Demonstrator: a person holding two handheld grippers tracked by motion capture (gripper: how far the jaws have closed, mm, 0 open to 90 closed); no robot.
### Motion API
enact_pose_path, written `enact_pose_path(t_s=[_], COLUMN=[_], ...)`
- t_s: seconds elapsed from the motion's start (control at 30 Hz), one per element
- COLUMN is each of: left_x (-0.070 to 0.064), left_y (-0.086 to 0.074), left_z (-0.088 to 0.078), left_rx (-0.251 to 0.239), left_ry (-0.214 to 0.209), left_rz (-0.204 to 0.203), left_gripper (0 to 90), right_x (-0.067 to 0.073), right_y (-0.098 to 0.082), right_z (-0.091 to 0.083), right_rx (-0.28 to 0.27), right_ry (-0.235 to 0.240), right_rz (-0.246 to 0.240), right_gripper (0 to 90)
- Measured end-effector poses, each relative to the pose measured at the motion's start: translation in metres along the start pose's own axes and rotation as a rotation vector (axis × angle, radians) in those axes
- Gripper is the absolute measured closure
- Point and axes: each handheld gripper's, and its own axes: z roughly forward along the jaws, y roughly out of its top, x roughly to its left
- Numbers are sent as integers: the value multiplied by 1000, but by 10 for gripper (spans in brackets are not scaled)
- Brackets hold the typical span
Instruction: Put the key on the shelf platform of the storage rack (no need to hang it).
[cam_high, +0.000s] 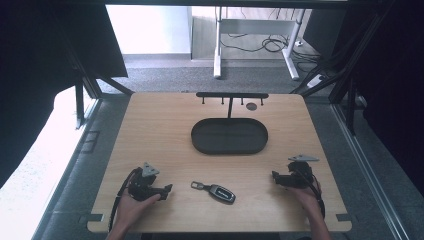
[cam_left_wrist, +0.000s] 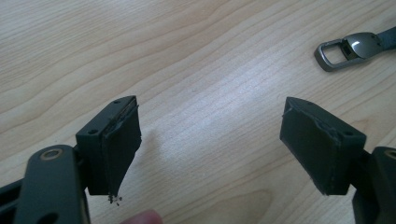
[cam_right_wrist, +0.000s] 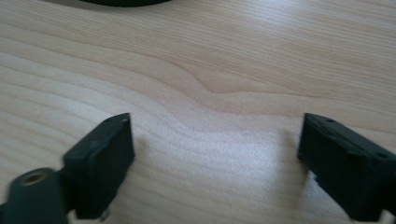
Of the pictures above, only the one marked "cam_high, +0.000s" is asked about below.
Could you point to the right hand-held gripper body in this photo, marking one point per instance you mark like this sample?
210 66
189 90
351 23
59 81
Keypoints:
300 176

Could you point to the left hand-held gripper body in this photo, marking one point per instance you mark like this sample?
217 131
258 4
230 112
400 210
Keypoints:
141 186

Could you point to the black car key with fob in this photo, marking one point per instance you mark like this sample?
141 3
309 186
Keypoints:
220 194

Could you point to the black hook rack with tray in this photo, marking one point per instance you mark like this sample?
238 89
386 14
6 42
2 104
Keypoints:
229 136

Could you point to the person's right hand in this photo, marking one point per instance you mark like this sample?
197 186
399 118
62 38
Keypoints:
308 198

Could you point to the person's left hand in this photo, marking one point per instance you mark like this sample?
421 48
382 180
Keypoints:
128 210

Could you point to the grey round table grommet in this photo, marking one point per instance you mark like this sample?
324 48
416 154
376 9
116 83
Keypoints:
251 106

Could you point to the white power strip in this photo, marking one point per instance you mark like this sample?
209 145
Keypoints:
315 81

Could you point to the black metal stand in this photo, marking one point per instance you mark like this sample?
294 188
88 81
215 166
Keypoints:
343 80
85 90

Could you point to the black curtain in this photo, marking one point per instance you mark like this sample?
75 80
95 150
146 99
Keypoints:
390 83
36 66

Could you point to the white desk frame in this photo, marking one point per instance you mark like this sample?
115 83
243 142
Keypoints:
218 50

